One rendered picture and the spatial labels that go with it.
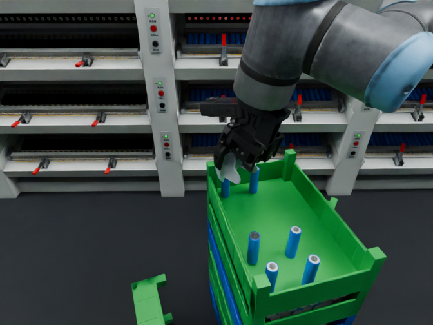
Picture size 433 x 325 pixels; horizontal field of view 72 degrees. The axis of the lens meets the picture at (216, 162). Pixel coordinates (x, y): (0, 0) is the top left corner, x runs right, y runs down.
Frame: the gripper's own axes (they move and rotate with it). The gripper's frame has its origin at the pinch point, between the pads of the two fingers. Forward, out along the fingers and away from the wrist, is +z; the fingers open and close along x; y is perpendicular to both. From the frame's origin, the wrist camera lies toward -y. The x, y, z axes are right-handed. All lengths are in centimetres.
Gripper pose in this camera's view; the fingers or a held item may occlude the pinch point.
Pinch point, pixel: (225, 171)
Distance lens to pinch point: 62.1
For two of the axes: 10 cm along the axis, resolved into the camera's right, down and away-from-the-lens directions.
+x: 7.1, -4.1, 5.7
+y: 6.8, 6.1, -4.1
